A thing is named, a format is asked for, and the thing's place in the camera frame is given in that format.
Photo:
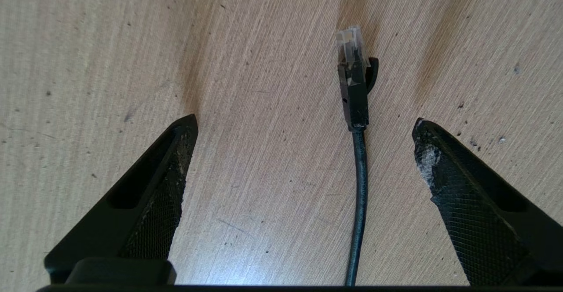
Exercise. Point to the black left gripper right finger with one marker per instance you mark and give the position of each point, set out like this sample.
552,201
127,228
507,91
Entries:
484,221

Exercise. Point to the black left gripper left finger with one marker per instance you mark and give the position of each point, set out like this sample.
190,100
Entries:
145,213

